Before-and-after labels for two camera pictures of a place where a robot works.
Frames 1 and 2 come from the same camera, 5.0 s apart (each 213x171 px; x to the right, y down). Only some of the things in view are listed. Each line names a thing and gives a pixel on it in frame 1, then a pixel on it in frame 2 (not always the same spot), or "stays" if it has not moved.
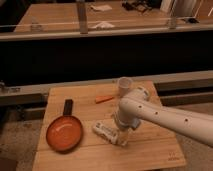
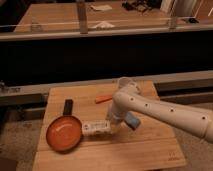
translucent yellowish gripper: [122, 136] → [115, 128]
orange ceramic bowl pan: [65, 133] stays
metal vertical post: [82, 15] stays
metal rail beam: [191, 89] stays
